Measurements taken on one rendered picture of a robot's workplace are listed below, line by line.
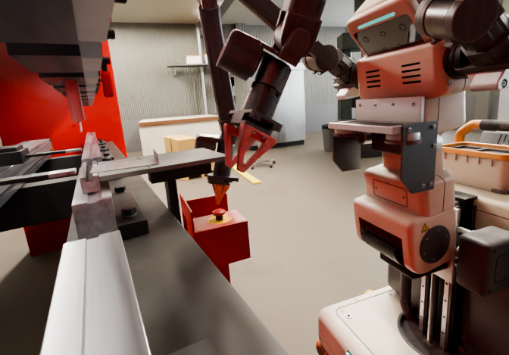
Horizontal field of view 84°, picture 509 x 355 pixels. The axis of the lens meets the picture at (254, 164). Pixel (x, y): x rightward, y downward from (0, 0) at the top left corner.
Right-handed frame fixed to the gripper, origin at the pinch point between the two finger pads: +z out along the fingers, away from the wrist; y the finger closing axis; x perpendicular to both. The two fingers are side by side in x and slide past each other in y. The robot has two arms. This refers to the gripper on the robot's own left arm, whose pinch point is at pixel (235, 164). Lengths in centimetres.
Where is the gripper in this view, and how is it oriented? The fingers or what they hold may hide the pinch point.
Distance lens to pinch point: 50.8
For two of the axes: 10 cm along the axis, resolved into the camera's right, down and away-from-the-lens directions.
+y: 4.4, 1.4, -8.9
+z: -3.8, 9.2, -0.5
